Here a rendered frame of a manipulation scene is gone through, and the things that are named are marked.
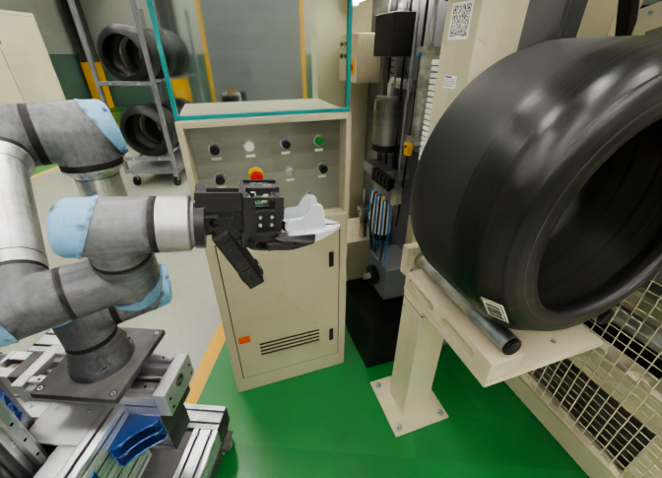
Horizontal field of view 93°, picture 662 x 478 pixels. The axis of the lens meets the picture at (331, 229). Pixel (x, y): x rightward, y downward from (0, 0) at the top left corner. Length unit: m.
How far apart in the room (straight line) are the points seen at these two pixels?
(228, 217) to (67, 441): 0.80
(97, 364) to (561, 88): 1.12
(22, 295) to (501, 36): 0.99
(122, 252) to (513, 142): 0.56
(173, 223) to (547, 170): 0.51
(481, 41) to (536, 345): 0.74
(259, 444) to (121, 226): 1.33
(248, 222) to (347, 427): 1.33
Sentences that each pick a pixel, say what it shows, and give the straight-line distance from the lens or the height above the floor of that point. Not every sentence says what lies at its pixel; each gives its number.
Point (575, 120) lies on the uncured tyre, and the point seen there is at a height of 1.36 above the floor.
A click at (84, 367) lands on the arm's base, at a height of 0.77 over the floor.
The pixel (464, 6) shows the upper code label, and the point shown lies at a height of 1.54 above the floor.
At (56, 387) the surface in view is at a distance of 1.11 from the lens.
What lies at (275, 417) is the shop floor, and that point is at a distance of 1.68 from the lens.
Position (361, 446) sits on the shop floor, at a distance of 1.61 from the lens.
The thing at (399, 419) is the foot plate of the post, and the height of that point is 0.01.
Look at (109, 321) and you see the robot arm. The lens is 0.97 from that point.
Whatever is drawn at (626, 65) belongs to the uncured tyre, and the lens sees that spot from 0.62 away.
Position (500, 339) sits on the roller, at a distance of 0.80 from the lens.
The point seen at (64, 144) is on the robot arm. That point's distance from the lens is 0.80.
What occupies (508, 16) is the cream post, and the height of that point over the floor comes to 1.52.
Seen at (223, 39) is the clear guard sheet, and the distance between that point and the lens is 1.06.
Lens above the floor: 1.45
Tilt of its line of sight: 30 degrees down
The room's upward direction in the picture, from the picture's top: straight up
